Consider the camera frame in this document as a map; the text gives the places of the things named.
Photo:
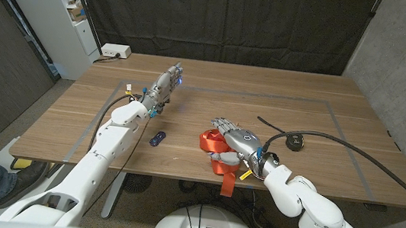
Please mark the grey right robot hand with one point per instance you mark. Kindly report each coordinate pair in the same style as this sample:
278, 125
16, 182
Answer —
246, 142

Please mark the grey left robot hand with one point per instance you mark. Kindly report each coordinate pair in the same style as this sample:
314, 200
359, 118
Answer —
163, 86

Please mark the orange satin ribbon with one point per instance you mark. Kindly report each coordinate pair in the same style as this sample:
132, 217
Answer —
215, 142

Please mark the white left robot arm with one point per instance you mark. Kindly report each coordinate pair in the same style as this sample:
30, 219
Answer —
98, 156

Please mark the grey tape outline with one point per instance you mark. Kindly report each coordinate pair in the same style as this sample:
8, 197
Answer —
205, 90

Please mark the blue toy car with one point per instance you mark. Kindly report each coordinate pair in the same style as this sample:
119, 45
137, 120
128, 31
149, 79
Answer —
157, 138

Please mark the cardboard box with blue tape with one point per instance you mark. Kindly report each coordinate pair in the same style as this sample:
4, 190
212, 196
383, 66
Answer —
76, 12

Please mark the white power box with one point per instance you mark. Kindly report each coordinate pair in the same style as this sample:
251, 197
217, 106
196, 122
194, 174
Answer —
116, 50

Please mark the black backdrop curtain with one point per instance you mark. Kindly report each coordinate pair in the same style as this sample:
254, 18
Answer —
218, 16

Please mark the black round ribbed disc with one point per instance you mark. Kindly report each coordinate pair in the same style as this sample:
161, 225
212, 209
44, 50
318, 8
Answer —
137, 183

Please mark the black backdrop stand pole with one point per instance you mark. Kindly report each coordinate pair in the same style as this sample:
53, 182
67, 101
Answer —
85, 4

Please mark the white shelf cabinet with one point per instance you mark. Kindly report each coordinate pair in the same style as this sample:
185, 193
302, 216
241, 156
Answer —
41, 15

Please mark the person's dark shoe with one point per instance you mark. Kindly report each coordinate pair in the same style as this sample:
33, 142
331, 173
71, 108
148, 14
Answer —
22, 181

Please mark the white floor board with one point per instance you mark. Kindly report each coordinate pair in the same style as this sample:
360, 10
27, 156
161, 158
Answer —
0, 156

